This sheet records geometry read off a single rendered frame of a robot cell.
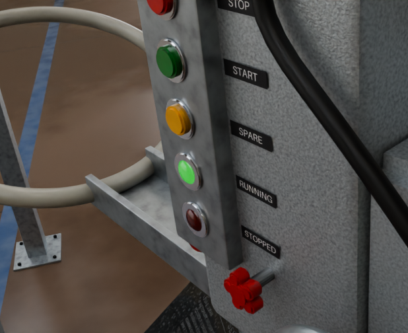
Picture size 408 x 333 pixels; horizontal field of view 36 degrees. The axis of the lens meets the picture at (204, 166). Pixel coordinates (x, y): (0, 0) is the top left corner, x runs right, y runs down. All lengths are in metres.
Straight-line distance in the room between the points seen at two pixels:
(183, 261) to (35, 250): 2.05
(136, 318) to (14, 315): 0.49
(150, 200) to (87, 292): 1.66
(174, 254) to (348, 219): 0.40
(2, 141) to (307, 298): 2.12
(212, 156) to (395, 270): 0.16
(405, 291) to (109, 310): 2.08
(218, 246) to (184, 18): 0.21
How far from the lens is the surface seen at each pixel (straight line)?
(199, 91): 0.49
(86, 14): 1.29
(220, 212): 0.54
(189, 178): 0.54
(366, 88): 0.40
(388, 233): 0.45
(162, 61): 0.50
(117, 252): 2.76
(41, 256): 2.84
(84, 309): 2.53
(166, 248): 0.83
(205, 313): 1.19
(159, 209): 0.94
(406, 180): 0.42
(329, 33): 0.40
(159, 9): 0.48
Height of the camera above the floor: 1.64
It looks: 31 degrees down
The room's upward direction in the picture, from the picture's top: 8 degrees counter-clockwise
